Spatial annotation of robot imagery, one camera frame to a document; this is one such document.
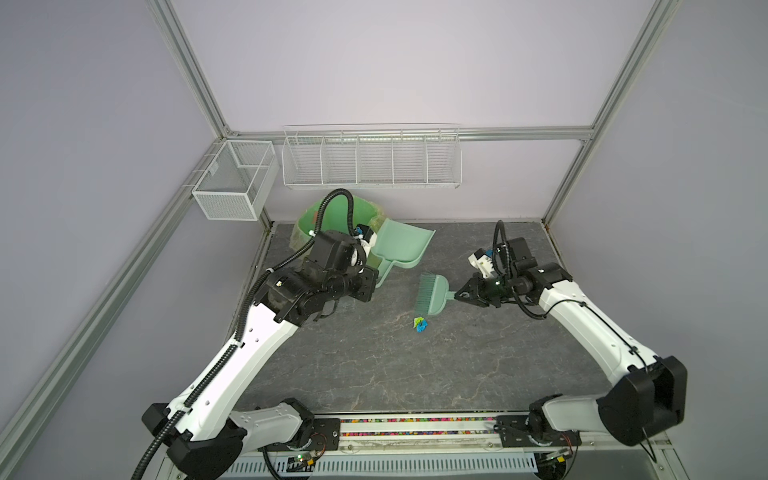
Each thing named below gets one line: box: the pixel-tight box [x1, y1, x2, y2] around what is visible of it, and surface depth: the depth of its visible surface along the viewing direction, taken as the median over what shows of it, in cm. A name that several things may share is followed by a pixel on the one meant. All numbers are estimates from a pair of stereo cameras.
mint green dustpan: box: [371, 218, 436, 288], surface depth 77 cm
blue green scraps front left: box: [413, 316, 428, 333], surface depth 95 cm
